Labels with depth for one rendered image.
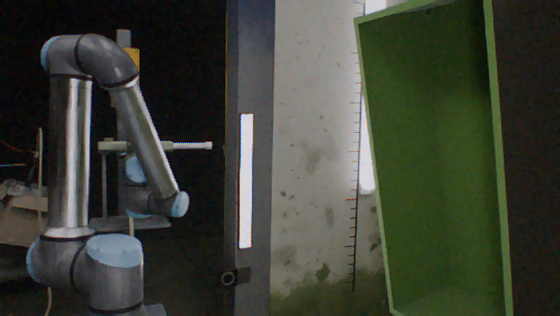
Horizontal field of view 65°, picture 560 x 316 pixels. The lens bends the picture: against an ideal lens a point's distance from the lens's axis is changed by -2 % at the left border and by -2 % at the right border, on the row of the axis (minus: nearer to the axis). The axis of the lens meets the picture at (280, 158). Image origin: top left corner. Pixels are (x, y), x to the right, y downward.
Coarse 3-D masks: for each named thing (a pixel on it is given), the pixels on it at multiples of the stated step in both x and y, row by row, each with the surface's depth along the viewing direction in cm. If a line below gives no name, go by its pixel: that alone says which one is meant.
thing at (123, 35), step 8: (120, 32) 200; (128, 32) 202; (120, 40) 201; (128, 40) 202; (120, 120) 204; (120, 128) 204; (120, 136) 205; (120, 160) 206; (120, 168) 206; (120, 176) 206; (120, 184) 207; (120, 192) 207; (120, 200) 207; (120, 208) 208; (120, 232) 209
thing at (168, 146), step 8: (104, 144) 185; (112, 144) 187; (120, 144) 188; (168, 144) 196; (176, 144) 199; (184, 144) 200; (192, 144) 202; (200, 144) 203; (208, 144) 204; (112, 152) 187; (120, 152) 189
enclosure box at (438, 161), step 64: (448, 0) 155; (512, 0) 116; (384, 64) 173; (448, 64) 174; (512, 64) 118; (384, 128) 176; (448, 128) 182; (512, 128) 121; (384, 192) 179; (448, 192) 190; (512, 192) 123; (384, 256) 182; (448, 256) 199; (512, 256) 126
